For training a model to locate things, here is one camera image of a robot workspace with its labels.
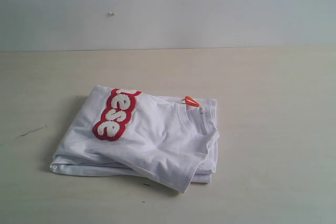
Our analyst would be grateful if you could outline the white t-shirt with red lettering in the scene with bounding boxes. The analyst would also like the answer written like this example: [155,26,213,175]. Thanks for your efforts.
[50,86,219,193]

